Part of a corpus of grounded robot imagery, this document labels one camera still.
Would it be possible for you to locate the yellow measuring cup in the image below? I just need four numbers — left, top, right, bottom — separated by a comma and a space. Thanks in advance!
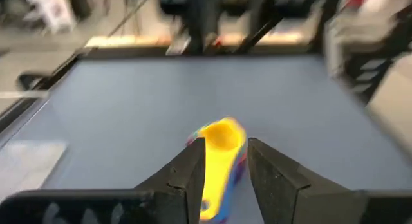
198, 117, 248, 222

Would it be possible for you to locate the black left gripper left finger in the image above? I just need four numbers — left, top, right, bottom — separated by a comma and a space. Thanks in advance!
134, 136, 207, 224

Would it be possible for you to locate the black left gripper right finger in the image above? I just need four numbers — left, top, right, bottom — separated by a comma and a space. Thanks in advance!
247, 136, 368, 224

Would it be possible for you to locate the blue measuring cup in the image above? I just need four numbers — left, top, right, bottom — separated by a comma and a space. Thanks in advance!
220, 159, 246, 224

